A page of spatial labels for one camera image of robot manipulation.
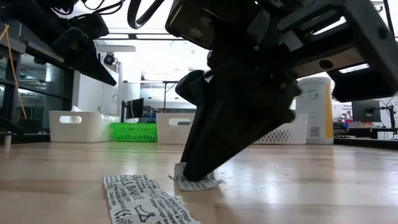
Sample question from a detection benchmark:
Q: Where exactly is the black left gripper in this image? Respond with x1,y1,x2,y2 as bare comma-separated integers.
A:
52,27,118,87

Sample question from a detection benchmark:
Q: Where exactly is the white adhesive bandage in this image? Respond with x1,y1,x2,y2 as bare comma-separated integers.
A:
102,173,201,224
169,162,225,192

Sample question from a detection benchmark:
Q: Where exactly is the white plastic bin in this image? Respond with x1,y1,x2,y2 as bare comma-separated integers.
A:
49,110,121,143
155,112,197,145

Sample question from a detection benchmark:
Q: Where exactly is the white perforated plastic basket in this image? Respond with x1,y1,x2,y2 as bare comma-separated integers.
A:
252,113,309,146

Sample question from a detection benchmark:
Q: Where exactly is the black computer monitor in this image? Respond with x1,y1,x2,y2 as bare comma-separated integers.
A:
351,98,382,123
125,98,145,119

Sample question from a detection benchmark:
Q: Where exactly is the green plastic basket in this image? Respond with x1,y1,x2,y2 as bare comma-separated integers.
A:
111,122,159,143

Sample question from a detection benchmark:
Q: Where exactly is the white paper cup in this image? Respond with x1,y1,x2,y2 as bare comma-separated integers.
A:
294,76,335,146

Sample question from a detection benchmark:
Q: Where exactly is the black desk with clutter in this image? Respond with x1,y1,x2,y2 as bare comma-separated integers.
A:
332,121,398,139

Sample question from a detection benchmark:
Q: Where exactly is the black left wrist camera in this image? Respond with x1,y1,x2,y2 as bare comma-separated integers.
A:
72,12,110,41

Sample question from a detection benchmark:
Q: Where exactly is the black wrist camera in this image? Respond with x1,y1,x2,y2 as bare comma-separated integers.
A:
72,12,110,41
164,0,220,50

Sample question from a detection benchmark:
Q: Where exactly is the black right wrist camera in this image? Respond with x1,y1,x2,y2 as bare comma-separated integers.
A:
164,0,220,50

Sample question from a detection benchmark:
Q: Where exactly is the yellow extension cable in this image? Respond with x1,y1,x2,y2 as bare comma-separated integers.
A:
0,24,28,119

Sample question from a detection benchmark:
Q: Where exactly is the black aluminium table frame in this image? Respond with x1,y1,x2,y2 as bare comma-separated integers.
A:
0,133,50,146
332,136,398,151

